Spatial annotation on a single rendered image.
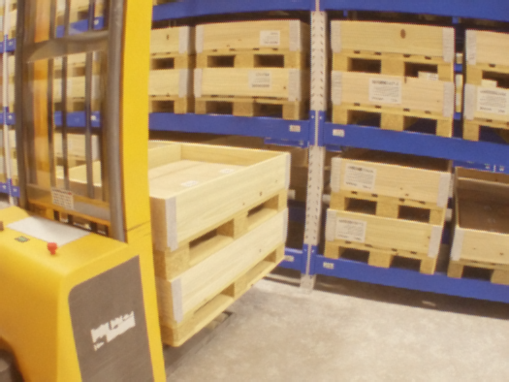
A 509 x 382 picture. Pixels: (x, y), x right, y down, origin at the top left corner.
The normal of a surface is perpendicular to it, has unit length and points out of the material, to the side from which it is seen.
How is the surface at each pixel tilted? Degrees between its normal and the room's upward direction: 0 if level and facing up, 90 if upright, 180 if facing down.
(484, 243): 90
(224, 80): 90
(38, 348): 74
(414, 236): 90
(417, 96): 90
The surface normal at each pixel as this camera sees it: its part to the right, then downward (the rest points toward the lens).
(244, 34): -0.47, 0.19
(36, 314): -0.44, -0.08
